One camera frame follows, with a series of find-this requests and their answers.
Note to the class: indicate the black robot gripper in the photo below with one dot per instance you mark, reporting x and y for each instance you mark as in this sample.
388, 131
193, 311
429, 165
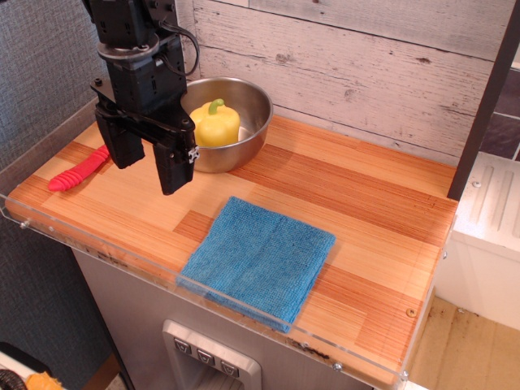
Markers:
142, 101

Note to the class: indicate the red handled metal fork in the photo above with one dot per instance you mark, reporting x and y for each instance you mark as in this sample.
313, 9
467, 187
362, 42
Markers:
76, 175

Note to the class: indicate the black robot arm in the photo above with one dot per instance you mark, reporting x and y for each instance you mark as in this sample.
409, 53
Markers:
136, 17

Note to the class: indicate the blue folded cloth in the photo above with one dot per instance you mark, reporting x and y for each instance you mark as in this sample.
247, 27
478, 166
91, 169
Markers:
257, 262

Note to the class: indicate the yellow bell pepper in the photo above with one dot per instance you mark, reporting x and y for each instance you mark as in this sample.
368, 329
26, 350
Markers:
216, 124

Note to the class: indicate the stainless steel bowl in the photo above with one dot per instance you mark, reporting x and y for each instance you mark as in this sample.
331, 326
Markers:
255, 109

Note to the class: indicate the clear acrylic table guard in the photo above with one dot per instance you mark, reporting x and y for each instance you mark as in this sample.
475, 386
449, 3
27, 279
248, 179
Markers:
389, 212

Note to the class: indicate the grey cabinet with buttons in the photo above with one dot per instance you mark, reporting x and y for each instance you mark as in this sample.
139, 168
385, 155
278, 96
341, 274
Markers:
183, 345

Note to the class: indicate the orange object bottom left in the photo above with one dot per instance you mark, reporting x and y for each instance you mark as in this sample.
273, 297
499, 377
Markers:
42, 381

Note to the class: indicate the white cabinet on right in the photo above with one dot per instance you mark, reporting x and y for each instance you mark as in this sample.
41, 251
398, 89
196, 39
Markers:
479, 271

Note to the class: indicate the dark vertical post right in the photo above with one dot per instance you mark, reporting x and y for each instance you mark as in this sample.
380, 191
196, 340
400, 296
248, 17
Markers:
496, 81

